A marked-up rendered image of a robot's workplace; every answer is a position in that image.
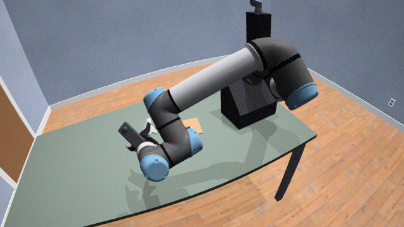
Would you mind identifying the beige flat mat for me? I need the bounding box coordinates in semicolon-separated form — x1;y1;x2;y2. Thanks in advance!
182;118;203;134

